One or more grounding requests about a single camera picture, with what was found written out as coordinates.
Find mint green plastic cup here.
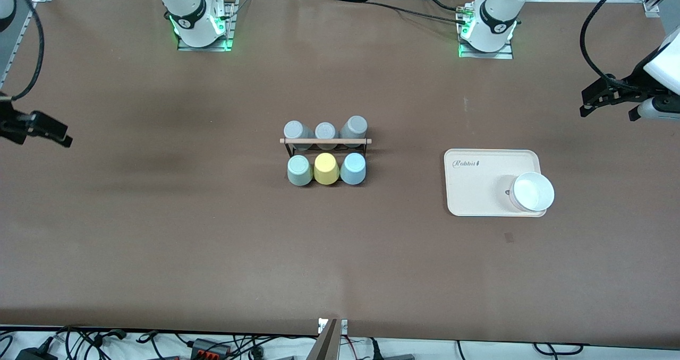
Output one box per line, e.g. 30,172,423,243
287,155,313,186

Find light blue plastic cup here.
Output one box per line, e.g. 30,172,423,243
339,153,367,186

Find yellow plastic cup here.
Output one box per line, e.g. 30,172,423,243
313,153,341,186

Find white bowl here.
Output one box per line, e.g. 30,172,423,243
509,172,555,212

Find beige plastic tray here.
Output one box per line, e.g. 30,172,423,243
444,149,548,218

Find black power adapter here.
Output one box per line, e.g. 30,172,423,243
16,347,57,360

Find grey plastic cup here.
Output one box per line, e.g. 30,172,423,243
284,121,314,151
340,116,369,148
314,122,337,151

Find black power strip red switches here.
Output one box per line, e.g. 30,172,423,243
190,338,232,360

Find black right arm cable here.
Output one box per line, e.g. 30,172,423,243
10,0,46,101

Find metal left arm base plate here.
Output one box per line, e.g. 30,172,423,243
458,28,515,60

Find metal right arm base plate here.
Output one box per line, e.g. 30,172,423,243
177,0,237,52

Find black cable on table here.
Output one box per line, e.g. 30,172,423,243
367,0,464,24

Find black wire cup rack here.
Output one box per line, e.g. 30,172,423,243
280,136,372,159

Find aluminium camera post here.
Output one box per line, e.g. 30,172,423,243
305,318,349,360

